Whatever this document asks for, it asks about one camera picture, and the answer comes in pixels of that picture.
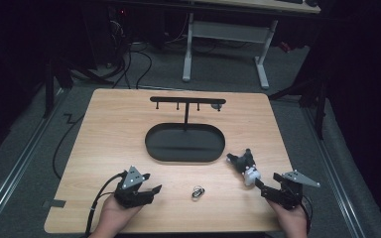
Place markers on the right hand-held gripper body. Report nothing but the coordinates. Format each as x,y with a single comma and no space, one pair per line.
291,191

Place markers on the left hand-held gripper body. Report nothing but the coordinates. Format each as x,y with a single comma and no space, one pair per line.
130,193

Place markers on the black key holder with tray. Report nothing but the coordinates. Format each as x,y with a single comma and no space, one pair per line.
185,143

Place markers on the person's left hand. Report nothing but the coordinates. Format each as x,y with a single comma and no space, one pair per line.
114,214

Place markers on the person's right hand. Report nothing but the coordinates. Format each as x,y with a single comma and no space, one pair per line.
289,219

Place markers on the grey tape strip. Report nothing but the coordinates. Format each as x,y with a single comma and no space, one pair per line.
55,203

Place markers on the black metal stand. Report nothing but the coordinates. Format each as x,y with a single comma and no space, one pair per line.
317,99
51,86

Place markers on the dark computer tower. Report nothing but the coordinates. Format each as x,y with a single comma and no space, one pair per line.
117,33

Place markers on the white-legged wooden desk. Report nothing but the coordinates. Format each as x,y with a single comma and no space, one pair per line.
228,31

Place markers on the black keyboard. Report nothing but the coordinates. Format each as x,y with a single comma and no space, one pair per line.
289,1

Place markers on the black computer mouse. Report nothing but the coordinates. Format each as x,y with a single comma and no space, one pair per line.
311,2

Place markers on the metal floor rail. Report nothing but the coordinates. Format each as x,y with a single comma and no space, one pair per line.
20,158
334,172

